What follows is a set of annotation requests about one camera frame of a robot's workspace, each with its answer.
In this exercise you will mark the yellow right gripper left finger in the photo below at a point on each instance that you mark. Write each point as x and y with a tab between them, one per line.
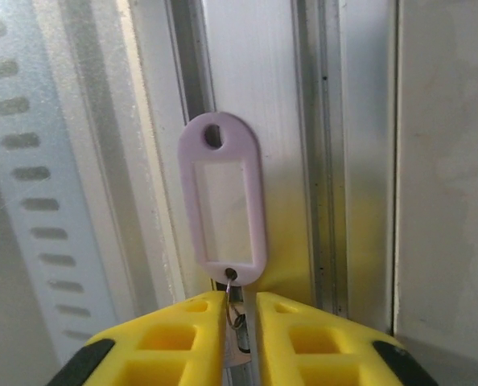
162	346

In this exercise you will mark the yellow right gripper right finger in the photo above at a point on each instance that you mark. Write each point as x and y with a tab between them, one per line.
323	350

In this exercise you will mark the lilac plastic key tag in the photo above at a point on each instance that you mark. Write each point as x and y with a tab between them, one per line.
243	144

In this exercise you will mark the long aluminium frame rail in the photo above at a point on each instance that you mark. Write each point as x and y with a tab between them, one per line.
263	60

